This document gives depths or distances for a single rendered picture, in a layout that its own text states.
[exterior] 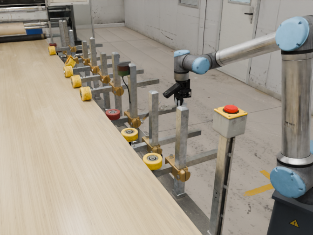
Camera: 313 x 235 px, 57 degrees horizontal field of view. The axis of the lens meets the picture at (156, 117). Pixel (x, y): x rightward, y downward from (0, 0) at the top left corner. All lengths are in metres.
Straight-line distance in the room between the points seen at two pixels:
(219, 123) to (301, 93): 0.47
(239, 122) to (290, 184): 0.56
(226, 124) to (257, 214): 1.57
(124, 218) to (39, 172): 0.42
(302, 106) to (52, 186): 0.99
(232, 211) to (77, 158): 1.41
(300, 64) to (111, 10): 9.50
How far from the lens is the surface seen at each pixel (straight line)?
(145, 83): 1.89
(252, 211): 2.36
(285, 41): 1.20
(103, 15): 10.40
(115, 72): 1.74
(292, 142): 1.30
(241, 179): 2.64
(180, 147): 1.16
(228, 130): 0.85
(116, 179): 1.09
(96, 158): 1.22
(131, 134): 1.35
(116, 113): 1.57
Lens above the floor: 1.57
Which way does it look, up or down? 26 degrees down
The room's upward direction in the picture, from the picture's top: straight up
